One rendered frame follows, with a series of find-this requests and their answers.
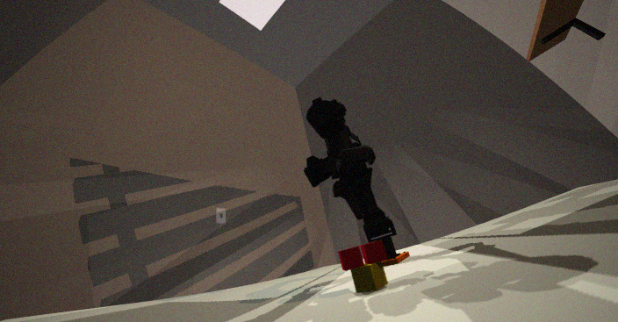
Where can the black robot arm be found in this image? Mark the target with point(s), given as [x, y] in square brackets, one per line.
[327, 120]

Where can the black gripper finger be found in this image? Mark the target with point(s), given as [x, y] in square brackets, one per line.
[359, 183]
[347, 194]

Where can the olive yellow cube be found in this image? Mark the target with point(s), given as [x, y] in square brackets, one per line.
[370, 277]

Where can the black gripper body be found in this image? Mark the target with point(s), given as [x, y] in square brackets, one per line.
[349, 158]

